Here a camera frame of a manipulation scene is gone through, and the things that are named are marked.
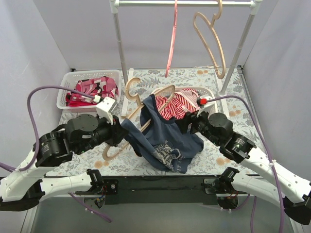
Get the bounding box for blue tank top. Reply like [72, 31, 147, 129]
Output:
[121, 94, 204, 173]

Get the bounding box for beige wooden hanger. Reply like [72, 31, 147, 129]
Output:
[102, 77, 175, 161]
[192, 0, 226, 80]

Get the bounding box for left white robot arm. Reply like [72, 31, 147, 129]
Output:
[0, 114, 128, 212]

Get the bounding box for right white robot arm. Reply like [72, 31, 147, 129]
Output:
[176, 112, 311, 225]

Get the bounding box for pink plastic hanger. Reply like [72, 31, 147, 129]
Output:
[165, 0, 178, 77]

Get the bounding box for red striped white garment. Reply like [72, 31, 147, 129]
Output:
[160, 88, 200, 120]

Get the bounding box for white oval laundry basket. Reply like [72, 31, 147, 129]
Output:
[156, 87, 215, 108]

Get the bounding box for pink patterned clothes pile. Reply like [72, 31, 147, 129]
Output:
[66, 76, 119, 107]

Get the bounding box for white rectangular laundry basket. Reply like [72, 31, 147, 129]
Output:
[56, 69, 122, 113]

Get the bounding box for white clothes rack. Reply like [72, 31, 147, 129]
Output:
[109, 0, 263, 119]

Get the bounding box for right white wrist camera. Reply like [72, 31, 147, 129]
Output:
[196, 96, 218, 117]

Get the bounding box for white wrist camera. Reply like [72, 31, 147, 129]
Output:
[196, 96, 218, 117]
[96, 97, 117, 125]

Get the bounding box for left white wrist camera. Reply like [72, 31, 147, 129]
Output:
[96, 97, 117, 125]

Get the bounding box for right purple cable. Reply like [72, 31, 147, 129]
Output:
[198, 95, 285, 233]

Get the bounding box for purple cable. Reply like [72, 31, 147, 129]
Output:
[198, 95, 285, 233]
[0, 85, 112, 223]

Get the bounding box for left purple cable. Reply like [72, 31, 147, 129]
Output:
[0, 85, 112, 223]

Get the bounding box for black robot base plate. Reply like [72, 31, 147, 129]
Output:
[75, 175, 241, 206]

